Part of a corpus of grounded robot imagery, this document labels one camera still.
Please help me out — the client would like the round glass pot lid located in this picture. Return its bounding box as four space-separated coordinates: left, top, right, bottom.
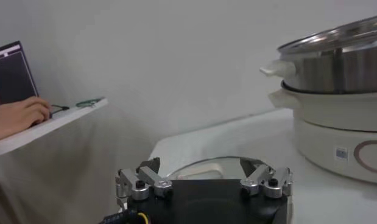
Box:
166 156 268 180

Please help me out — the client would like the green and white flat box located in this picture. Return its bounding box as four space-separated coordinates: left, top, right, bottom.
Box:
75 97 102 108

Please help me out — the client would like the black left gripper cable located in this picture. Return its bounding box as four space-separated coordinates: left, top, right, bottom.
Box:
98 209 151 224

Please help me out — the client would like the white side table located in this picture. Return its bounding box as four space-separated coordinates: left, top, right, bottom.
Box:
0 97 109 158

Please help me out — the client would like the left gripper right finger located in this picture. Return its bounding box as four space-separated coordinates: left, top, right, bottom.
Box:
239 156 294 199

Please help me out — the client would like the white electric cooker base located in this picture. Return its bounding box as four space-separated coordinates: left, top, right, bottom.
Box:
268 88 377 185

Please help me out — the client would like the person's bare hand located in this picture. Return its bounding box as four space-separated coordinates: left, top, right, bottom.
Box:
0 96 52 142

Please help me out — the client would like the stainless steel steamer basket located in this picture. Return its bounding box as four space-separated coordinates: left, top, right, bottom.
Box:
260 14 377 94

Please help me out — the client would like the black cable on side table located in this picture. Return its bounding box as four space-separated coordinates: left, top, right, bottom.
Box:
49 105 70 119

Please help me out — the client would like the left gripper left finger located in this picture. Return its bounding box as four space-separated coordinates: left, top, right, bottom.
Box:
116 156 174 201

